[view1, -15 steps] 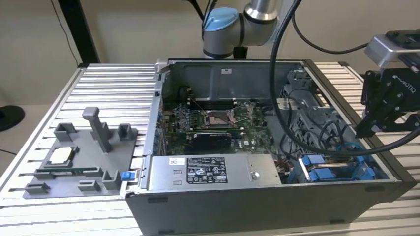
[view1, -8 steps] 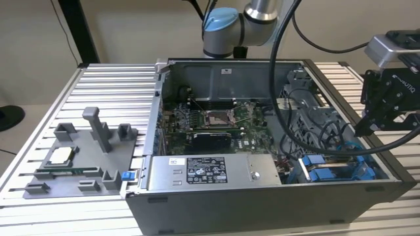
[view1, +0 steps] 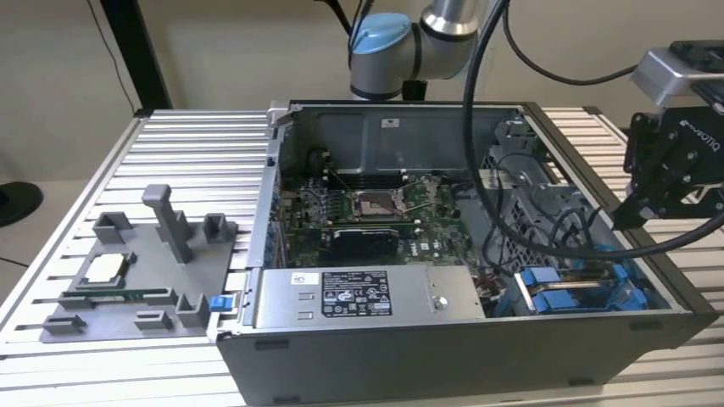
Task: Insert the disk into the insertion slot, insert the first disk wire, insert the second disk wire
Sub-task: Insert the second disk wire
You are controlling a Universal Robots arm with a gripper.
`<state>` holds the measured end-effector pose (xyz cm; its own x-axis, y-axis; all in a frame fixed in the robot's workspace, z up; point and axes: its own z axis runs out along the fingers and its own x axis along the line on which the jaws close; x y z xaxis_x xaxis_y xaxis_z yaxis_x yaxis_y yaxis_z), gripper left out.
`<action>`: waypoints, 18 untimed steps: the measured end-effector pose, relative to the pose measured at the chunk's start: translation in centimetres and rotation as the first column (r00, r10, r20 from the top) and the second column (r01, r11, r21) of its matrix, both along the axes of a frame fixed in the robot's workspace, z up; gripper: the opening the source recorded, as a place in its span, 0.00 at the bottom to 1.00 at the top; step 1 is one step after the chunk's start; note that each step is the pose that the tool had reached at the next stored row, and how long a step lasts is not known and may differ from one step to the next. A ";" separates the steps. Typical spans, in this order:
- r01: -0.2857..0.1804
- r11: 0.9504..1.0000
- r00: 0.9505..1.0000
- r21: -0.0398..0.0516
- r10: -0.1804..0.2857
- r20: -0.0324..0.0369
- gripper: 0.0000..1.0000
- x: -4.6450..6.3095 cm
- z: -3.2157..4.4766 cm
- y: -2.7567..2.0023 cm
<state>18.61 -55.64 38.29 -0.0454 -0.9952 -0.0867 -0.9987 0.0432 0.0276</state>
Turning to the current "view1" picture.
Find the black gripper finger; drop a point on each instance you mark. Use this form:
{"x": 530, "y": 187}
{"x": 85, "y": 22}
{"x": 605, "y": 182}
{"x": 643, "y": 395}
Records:
{"x": 702, "y": 203}
{"x": 629, "y": 214}

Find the hard disk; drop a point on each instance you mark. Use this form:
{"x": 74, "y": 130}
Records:
{"x": 541, "y": 277}
{"x": 551, "y": 303}

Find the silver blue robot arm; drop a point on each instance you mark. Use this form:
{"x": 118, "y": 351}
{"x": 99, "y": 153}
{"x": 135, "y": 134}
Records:
{"x": 385, "y": 63}

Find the grey metal disk bay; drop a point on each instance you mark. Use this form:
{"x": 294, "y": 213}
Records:
{"x": 518, "y": 241}

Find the green motherboard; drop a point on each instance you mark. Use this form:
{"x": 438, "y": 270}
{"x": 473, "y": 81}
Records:
{"x": 435, "y": 237}

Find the CPU socket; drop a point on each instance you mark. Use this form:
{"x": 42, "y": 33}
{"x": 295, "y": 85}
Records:
{"x": 378, "y": 205}

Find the black graphics card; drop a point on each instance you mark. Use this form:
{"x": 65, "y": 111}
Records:
{"x": 365, "y": 242}

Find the black open PC case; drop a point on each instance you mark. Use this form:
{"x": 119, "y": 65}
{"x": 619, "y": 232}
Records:
{"x": 397, "y": 364}

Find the silver power supply unit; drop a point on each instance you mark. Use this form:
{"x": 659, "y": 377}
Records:
{"x": 283, "y": 297}

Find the blue case latch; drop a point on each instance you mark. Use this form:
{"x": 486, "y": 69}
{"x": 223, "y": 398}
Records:
{"x": 221, "y": 303}

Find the grey parts rack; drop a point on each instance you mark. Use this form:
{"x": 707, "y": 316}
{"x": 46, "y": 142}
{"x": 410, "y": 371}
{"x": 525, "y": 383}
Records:
{"x": 142, "y": 258}

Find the green RAM stick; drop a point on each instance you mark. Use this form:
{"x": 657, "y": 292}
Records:
{"x": 133, "y": 293}

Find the silver CPU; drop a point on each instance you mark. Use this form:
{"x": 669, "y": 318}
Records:
{"x": 106, "y": 269}

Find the black round stand base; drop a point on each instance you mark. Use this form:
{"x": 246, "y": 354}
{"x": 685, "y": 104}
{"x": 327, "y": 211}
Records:
{"x": 17, "y": 203}

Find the black metal post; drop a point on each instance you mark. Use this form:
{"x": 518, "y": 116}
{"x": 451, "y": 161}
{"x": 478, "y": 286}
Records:
{"x": 142, "y": 55}

